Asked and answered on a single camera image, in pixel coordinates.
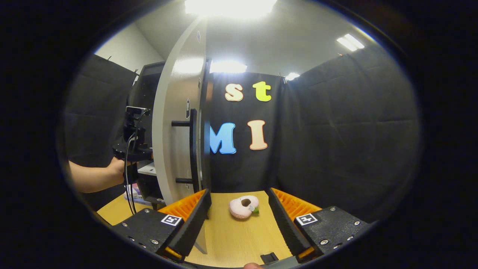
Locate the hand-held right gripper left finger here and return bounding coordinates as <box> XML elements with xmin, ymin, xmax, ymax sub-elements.
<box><xmin>112</xmin><ymin>189</ymin><xmax>212</xmax><ymax>261</ymax></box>

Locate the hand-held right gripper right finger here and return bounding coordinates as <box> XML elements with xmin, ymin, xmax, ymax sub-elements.
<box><xmin>266</xmin><ymin>188</ymin><xmax>374</xmax><ymax>263</ymax></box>

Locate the white cabinet shelf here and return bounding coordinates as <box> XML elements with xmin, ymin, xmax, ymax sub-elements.
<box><xmin>137</xmin><ymin>163</ymin><xmax>158</xmax><ymax>177</ymax></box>

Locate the pink plush toy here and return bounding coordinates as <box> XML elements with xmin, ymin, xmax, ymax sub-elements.
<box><xmin>229</xmin><ymin>195</ymin><xmax>260</xmax><ymax>219</ymax></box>

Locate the black backdrop cloth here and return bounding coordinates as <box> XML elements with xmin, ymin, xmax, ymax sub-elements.
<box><xmin>63</xmin><ymin>45</ymin><xmax>420</xmax><ymax>223</ymax></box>

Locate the black camera cable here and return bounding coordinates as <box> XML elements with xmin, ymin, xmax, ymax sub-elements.
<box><xmin>124</xmin><ymin>133</ymin><xmax>141</xmax><ymax>216</ymax></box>

